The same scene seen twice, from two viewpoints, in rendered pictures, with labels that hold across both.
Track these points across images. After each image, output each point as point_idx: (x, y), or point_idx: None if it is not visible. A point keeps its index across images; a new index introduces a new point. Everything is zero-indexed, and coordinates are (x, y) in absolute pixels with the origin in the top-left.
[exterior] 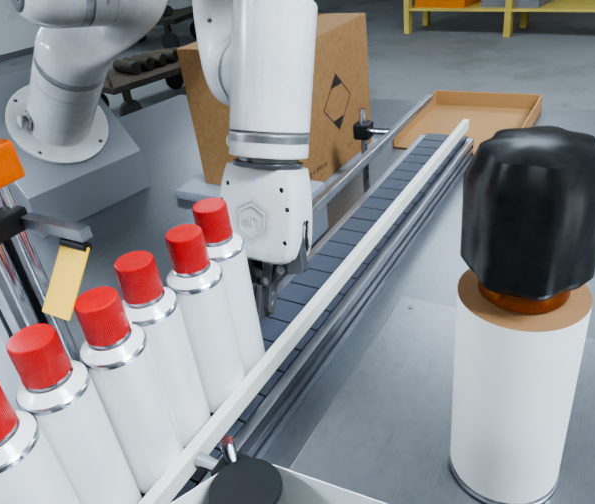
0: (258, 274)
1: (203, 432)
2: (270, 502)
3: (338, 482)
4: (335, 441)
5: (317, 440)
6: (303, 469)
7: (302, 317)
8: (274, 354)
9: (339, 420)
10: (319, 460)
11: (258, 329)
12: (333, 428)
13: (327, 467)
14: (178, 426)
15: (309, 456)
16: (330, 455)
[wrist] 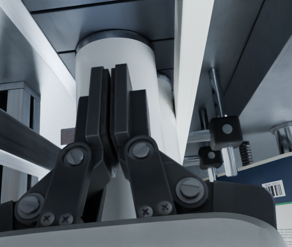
0: (102, 178)
1: (180, 142)
2: None
3: None
4: None
5: (278, 72)
6: (270, 89)
7: (199, 31)
8: (194, 94)
9: None
10: (285, 81)
11: (160, 124)
12: None
13: None
14: None
15: (273, 83)
16: None
